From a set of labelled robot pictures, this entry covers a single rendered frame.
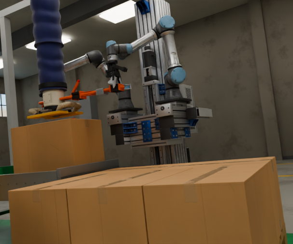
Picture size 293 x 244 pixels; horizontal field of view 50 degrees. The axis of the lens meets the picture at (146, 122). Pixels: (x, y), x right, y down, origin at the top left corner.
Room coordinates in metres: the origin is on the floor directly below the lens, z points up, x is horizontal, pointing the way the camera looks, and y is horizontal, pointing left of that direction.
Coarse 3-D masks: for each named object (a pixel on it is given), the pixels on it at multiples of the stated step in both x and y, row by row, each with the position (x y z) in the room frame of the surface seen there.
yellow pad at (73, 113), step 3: (69, 111) 2.58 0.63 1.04; (72, 111) 2.54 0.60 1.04; (75, 111) 2.51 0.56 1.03; (78, 111) 2.54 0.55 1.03; (63, 114) 2.55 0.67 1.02; (66, 114) 2.54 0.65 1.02; (69, 114) 2.53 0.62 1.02; (72, 114) 2.53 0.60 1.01; (75, 114) 2.55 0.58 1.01; (78, 114) 2.58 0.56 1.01; (45, 117) 2.64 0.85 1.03; (48, 117) 2.62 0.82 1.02; (51, 117) 2.61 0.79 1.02; (57, 117) 2.62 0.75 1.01; (60, 117) 2.65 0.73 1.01
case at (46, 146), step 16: (16, 128) 2.44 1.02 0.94; (32, 128) 2.37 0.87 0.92; (48, 128) 2.31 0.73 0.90; (64, 128) 2.25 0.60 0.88; (80, 128) 2.32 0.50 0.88; (96, 128) 2.51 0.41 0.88; (16, 144) 2.45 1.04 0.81; (32, 144) 2.38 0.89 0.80; (48, 144) 2.31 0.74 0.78; (64, 144) 2.25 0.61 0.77; (80, 144) 2.30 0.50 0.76; (96, 144) 2.49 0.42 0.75; (16, 160) 2.45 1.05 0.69; (32, 160) 2.39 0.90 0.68; (48, 160) 2.32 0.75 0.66; (64, 160) 2.26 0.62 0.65; (80, 160) 2.29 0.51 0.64; (96, 160) 2.47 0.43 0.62
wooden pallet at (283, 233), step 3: (282, 228) 1.83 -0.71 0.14; (285, 228) 1.94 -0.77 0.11; (282, 231) 1.80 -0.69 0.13; (285, 231) 1.92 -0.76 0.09; (282, 234) 1.78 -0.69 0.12; (285, 234) 1.90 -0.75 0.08; (279, 237) 1.71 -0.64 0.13; (282, 237) 1.76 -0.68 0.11; (285, 237) 1.88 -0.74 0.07; (279, 240) 1.65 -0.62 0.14; (282, 240) 1.75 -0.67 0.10; (285, 240) 1.87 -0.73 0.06; (279, 243) 1.63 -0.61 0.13; (282, 243) 1.86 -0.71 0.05; (285, 243) 1.86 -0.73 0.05
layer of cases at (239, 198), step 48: (48, 192) 1.49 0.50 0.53; (96, 192) 1.36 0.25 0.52; (144, 192) 1.25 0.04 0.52; (192, 192) 1.15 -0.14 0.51; (240, 192) 1.07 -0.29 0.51; (48, 240) 1.50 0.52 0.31; (96, 240) 1.37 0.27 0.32; (144, 240) 1.26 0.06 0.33; (192, 240) 1.16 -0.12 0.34; (240, 240) 1.08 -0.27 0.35
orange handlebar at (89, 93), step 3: (120, 87) 2.24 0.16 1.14; (123, 87) 2.25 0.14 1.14; (105, 90) 2.29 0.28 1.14; (108, 90) 2.28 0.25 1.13; (81, 93) 2.38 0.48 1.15; (84, 93) 2.37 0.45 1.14; (87, 93) 2.36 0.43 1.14; (90, 93) 2.35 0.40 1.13; (93, 93) 2.34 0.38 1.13; (66, 96) 2.44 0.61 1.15; (69, 96) 2.43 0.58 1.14; (60, 99) 2.47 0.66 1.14; (63, 99) 2.46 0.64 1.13; (66, 99) 2.49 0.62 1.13; (69, 99) 2.49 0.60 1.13; (39, 102) 2.56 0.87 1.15; (42, 102) 2.55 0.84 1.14
